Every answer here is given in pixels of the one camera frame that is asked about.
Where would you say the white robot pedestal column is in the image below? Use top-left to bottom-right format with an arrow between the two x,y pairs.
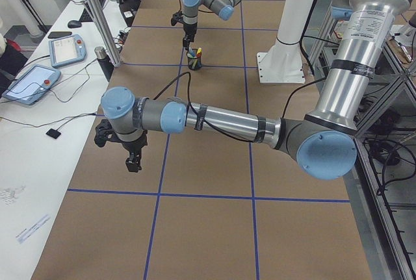
255,0 -> 329,84

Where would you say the aluminium frame post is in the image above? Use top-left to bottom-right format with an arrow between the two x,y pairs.
87,0 -> 122,67

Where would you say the black smartphone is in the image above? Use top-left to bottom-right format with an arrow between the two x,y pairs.
47,31 -> 72,39

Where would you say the blue teach pendant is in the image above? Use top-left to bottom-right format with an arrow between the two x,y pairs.
2,64 -> 61,105
48,34 -> 86,68

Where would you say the far blue teach pendant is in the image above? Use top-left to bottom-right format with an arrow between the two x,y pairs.
48,34 -> 86,68

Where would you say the near blue teach pendant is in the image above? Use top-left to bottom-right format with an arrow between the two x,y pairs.
2,64 -> 61,105

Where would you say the blue marker pen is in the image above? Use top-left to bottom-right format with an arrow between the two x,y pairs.
187,48 -> 197,58

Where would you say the small black square pad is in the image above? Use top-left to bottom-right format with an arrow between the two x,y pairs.
46,129 -> 61,139

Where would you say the black steel water bottle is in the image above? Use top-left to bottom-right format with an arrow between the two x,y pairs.
94,46 -> 114,82

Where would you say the yellow highlighter pen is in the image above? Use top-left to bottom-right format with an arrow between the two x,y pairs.
196,47 -> 202,58

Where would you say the black keyboard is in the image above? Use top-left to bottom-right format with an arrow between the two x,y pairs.
79,0 -> 109,23

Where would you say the black mesh pen cup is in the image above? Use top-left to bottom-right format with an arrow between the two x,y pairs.
187,49 -> 202,71

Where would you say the black computer mouse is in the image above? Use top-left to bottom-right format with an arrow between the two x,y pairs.
67,20 -> 82,29

